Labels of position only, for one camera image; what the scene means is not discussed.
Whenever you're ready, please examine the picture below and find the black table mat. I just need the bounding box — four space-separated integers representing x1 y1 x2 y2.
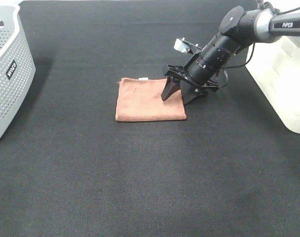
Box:
0 0 300 237

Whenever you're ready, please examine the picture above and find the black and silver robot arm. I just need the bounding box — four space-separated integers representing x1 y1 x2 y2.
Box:
161 1 300 104

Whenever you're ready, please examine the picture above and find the brown towel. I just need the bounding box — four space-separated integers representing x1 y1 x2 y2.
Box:
115 78 187 122

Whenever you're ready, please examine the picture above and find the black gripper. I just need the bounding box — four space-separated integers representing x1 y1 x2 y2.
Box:
161 64 218 105

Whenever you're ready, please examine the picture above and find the white storage box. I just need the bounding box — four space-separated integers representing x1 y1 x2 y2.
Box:
246 37 300 134

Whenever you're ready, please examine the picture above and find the grey perforated laundry basket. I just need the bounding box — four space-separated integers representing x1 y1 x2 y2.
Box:
0 3 36 138

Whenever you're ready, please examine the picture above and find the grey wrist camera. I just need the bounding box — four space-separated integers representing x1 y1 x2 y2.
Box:
173 38 190 54

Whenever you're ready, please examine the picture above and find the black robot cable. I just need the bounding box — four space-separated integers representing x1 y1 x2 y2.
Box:
215 0 300 88

